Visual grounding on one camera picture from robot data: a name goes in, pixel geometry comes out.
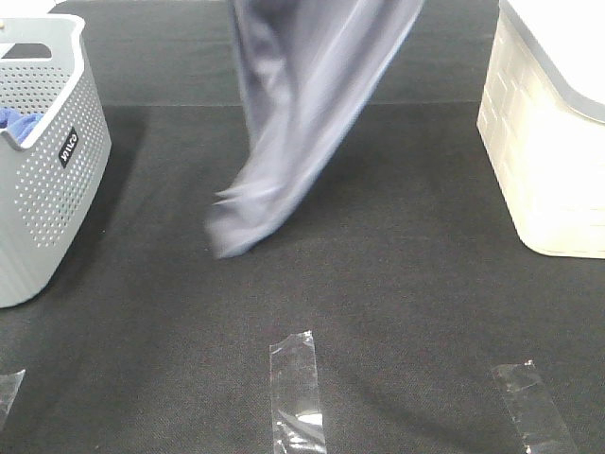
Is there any grey microfibre towel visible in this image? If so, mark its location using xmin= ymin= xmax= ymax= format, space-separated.
xmin=206 ymin=1 xmax=423 ymax=258

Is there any black felt table mat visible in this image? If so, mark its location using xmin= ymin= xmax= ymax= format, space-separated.
xmin=1 ymin=1 xmax=604 ymax=453

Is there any centre clear tape strip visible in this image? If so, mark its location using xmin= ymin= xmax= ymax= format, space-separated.
xmin=269 ymin=331 xmax=327 ymax=453

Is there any clear tape strip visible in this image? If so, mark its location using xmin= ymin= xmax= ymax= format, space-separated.
xmin=269 ymin=331 xmax=327 ymax=453
xmin=491 ymin=359 xmax=578 ymax=454
xmin=0 ymin=370 xmax=26 ymax=430

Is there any grey perforated laundry basket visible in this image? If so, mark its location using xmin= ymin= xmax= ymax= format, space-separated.
xmin=1 ymin=14 xmax=112 ymax=307

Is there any white storage bin grey rim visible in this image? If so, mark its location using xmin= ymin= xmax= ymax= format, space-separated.
xmin=476 ymin=1 xmax=604 ymax=258

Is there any blue cloth in basket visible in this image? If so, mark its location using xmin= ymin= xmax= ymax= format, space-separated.
xmin=0 ymin=107 xmax=43 ymax=144

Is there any right clear tape strip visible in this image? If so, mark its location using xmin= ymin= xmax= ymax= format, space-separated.
xmin=491 ymin=359 xmax=578 ymax=454

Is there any left clear tape strip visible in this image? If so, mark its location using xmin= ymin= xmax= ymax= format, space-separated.
xmin=0 ymin=370 xmax=26 ymax=430

